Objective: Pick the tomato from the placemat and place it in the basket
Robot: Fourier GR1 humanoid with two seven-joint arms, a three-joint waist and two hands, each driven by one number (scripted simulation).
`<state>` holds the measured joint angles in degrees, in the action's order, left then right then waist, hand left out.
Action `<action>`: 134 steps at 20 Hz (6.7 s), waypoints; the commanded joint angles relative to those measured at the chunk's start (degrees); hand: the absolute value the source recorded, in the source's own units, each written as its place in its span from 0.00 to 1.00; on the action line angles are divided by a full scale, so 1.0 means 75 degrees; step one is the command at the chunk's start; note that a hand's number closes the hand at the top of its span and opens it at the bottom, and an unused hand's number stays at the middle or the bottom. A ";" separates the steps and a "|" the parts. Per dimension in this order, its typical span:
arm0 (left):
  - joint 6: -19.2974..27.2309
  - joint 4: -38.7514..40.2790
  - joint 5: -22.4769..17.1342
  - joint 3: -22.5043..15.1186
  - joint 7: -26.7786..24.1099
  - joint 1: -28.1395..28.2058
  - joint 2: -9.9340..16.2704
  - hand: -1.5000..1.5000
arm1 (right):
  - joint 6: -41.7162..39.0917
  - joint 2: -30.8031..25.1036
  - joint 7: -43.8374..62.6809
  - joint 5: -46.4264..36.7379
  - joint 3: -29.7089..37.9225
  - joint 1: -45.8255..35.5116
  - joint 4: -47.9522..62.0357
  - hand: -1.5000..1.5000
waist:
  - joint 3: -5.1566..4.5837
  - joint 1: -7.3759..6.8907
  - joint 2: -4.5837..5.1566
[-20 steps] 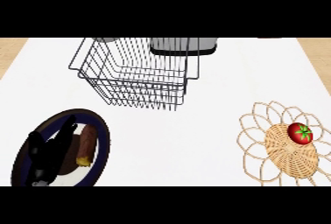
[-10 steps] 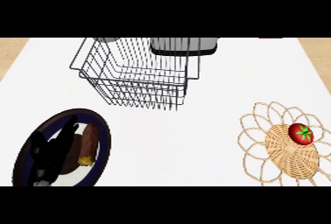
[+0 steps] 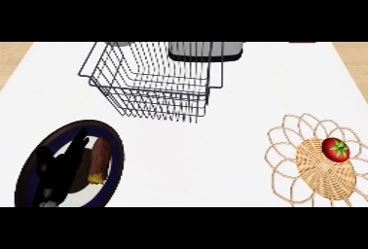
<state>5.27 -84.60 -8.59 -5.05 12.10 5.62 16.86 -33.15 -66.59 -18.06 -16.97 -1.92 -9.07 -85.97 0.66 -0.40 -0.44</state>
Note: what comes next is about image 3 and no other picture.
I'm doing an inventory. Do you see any dark blue rimmed plate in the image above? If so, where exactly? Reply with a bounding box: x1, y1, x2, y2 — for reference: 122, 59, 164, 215
13, 119, 127, 208

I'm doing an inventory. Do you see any brown corn cob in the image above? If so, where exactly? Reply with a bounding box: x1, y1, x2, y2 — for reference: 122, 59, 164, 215
85, 136, 113, 185

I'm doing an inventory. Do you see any wicker flower-shaped placemat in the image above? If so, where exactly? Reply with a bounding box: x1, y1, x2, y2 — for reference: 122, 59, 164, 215
264, 112, 368, 208

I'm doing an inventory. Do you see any red tomato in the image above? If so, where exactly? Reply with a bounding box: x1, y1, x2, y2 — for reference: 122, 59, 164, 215
320, 137, 351, 163

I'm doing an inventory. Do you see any small grey object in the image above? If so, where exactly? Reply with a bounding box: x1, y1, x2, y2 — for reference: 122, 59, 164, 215
105, 41, 136, 48

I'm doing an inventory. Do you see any dark wire basket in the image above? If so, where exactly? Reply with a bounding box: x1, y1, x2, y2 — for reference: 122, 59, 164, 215
77, 41, 226, 125

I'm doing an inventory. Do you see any grey black appliance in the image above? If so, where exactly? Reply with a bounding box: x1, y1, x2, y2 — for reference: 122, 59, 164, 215
167, 41, 244, 63

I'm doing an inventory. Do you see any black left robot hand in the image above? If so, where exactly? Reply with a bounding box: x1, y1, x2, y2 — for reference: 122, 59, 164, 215
31, 126, 90, 208

